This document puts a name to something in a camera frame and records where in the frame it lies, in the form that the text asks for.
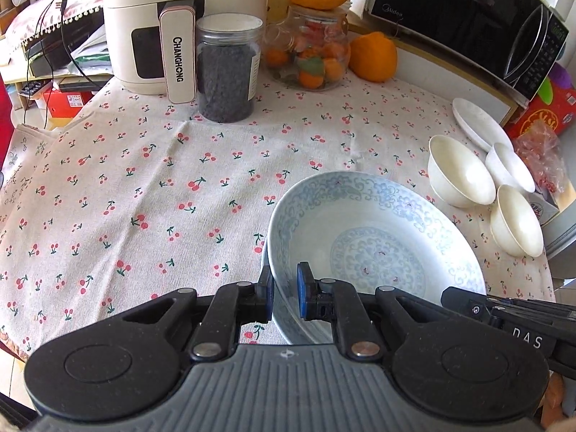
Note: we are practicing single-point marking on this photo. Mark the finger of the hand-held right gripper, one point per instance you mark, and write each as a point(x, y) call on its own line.
point(468, 306)

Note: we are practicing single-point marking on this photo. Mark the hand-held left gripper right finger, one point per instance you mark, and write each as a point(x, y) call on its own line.
point(305, 294)

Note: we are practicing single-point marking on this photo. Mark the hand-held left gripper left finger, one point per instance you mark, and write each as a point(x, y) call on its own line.
point(268, 294)

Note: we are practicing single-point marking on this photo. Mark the blue patterned porcelain bowl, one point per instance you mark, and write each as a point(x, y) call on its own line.
point(378, 234)

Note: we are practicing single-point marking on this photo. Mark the white bowl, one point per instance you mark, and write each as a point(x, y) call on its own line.
point(510, 164)
point(463, 173)
point(517, 222)

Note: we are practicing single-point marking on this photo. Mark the white plate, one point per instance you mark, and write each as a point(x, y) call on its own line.
point(477, 119)

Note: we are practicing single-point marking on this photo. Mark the plastic bag of oranges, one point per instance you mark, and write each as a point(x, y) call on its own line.
point(540, 157)

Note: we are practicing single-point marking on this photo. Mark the cherry print tablecloth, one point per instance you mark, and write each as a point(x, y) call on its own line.
point(180, 153)

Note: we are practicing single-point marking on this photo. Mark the red gift box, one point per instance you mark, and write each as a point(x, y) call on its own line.
point(549, 114)

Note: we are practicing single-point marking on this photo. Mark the clear jar of dark grains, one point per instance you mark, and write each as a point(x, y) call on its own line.
point(227, 76)

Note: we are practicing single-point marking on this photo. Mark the white wood-trimmed cabinet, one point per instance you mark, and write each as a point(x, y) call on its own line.
point(450, 78)

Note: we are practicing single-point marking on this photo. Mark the glass jar of small oranges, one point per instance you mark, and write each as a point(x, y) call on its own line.
point(310, 54)

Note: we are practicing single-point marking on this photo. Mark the green and purple plastic object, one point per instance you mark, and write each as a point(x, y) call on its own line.
point(560, 83)

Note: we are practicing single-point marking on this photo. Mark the red cardboard box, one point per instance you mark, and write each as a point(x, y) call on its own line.
point(67, 103)

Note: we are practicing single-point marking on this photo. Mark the floral under tablecloth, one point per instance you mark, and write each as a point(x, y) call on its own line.
point(27, 157)

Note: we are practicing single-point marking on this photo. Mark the black microwave oven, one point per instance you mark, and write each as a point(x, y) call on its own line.
point(459, 13)

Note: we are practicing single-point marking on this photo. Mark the black flat device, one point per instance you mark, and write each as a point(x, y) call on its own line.
point(76, 40)

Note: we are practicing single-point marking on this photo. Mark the cream air fryer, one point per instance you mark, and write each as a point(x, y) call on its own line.
point(130, 0)

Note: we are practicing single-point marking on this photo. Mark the pink printed cushion cover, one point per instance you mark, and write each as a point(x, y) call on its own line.
point(36, 18)

